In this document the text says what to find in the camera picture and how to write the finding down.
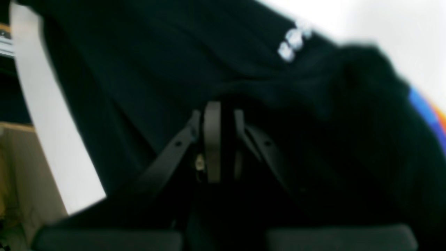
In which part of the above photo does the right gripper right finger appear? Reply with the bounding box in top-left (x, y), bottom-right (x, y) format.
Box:
top-left (234, 109), bottom-right (418, 251)

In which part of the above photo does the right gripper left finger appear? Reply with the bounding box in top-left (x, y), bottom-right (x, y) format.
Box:
top-left (33, 101), bottom-right (222, 251)

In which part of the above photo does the black t-shirt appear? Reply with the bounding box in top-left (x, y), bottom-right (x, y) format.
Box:
top-left (14, 0), bottom-right (446, 251)

